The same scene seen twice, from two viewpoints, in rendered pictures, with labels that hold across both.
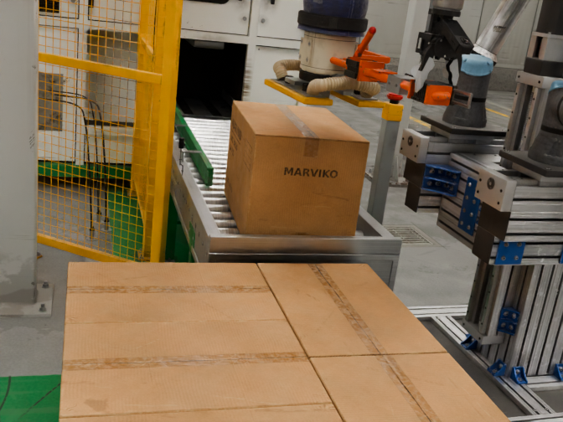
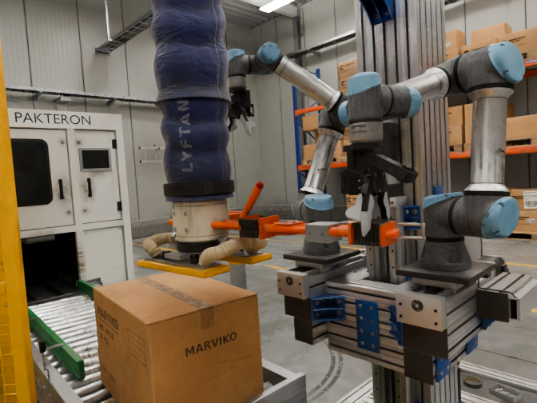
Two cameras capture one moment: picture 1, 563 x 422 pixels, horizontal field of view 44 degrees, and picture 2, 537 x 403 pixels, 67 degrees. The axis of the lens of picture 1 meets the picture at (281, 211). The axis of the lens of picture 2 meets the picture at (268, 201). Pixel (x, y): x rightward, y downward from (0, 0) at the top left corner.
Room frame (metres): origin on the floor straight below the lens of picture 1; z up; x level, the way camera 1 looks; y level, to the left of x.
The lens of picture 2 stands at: (1.07, 0.25, 1.35)
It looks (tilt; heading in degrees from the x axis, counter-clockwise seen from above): 3 degrees down; 336
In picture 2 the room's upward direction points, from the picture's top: 4 degrees counter-clockwise
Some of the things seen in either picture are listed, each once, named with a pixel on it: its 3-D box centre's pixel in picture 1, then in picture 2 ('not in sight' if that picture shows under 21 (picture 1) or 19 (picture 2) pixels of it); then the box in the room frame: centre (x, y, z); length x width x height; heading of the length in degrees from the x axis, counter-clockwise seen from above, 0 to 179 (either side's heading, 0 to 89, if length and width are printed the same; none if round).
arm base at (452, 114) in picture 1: (466, 109); (320, 239); (2.45, -0.60, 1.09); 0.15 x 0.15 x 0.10
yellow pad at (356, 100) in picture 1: (348, 90); (224, 249); (2.39, -0.17, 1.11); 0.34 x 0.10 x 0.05; 25
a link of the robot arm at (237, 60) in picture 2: not in sight; (236, 64); (2.63, -0.36, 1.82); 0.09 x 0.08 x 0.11; 80
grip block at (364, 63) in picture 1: (364, 69); (259, 225); (2.12, -0.19, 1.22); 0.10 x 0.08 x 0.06; 115
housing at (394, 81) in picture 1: (402, 84); (323, 232); (1.93, -0.29, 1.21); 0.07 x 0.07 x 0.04; 25
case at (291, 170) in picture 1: (289, 170); (173, 341); (2.61, -0.01, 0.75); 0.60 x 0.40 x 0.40; 13
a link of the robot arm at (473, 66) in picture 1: (472, 74); (318, 210); (2.46, -0.60, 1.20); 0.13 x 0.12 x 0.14; 170
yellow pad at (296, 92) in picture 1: (296, 86); (180, 261); (2.31, 0.00, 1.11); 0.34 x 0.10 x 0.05; 25
